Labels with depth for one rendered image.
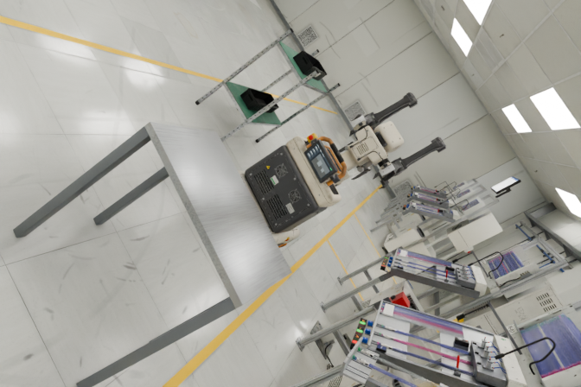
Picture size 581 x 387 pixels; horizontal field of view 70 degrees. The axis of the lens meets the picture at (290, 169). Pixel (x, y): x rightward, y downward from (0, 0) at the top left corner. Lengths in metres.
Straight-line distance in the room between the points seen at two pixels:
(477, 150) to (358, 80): 3.40
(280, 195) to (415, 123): 8.20
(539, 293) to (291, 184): 2.10
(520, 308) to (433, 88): 7.83
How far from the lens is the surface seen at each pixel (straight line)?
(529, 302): 3.88
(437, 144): 3.39
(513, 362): 2.65
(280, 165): 3.02
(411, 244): 7.04
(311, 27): 11.73
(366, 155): 3.17
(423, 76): 11.05
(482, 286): 3.81
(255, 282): 1.52
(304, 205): 2.94
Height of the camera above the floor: 1.55
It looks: 18 degrees down
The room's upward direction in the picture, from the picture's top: 57 degrees clockwise
